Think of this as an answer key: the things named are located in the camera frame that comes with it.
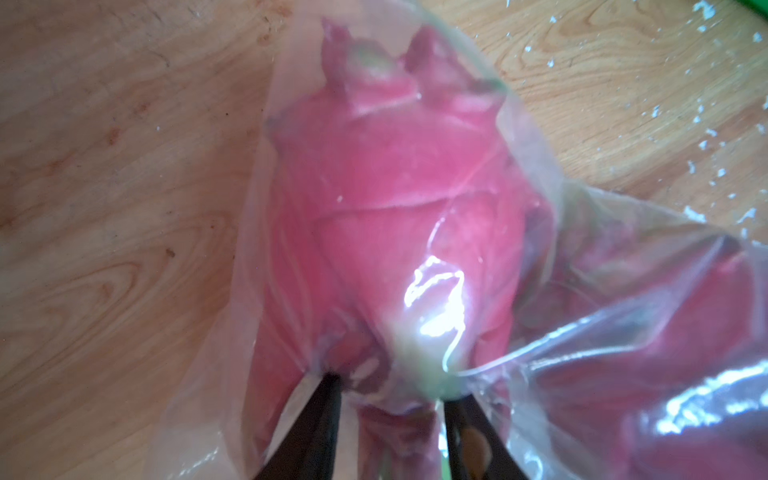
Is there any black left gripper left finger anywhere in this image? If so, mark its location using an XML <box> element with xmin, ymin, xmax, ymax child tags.
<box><xmin>254</xmin><ymin>374</ymin><xmax>342</xmax><ymax>480</ymax></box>

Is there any clear zip-top bag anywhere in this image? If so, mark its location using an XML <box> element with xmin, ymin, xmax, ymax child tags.
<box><xmin>145</xmin><ymin>1</ymin><xmax>767</xmax><ymax>479</ymax></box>

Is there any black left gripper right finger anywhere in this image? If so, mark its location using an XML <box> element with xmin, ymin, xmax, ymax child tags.
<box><xmin>443</xmin><ymin>395</ymin><xmax>528</xmax><ymax>480</ymax></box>

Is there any pink dragon fruit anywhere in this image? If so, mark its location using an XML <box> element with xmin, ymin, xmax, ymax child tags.
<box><xmin>510</xmin><ymin>228</ymin><xmax>767</xmax><ymax>479</ymax></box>
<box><xmin>244</xmin><ymin>19</ymin><xmax>554</xmax><ymax>479</ymax></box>

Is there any green plastic perforated basket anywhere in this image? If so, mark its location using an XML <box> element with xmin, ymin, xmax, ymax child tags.
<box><xmin>738</xmin><ymin>0</ymin><xmax>768</xmax><ymax>18</ymax></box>

